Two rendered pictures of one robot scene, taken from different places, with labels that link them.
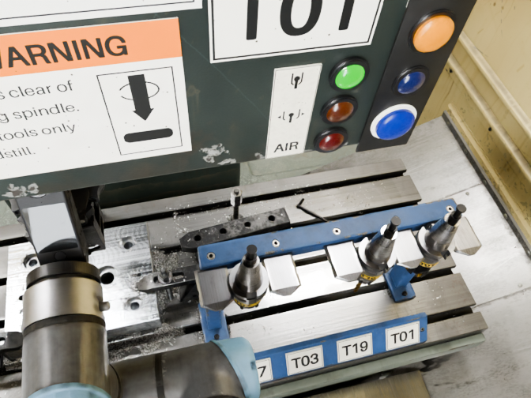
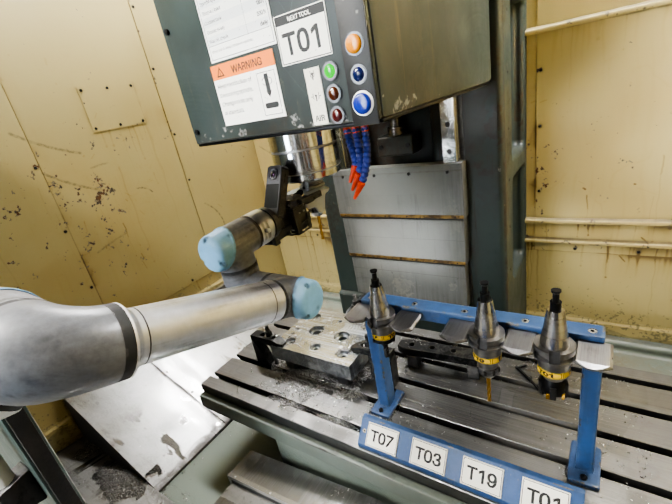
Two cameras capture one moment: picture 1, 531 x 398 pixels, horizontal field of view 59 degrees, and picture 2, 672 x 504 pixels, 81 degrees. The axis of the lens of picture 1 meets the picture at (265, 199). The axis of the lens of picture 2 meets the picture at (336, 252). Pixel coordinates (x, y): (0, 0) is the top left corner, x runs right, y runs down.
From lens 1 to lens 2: 63 cm
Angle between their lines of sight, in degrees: 54
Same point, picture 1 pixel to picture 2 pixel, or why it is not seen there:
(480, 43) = not seen: outside the picture
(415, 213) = not seen: hidden behind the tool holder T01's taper
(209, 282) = (359, 308)
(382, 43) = (338, 53)
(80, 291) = (261, 215)
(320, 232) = (451, 308)
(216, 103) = (289, 88)
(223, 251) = not seen: hidden behind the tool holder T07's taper
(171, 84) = (274, 78)
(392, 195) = (635, 399)
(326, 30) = (314, 48)
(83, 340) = (244, 224)
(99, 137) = (259, 104)
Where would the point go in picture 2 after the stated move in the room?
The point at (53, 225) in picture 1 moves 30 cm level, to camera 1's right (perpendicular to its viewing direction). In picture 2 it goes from (272, 194) to (361, 211)
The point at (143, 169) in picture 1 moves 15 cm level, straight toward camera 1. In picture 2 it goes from (273, 126) to (213, 142)
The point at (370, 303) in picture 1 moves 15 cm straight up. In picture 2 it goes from (536, 466) to (537, 411)
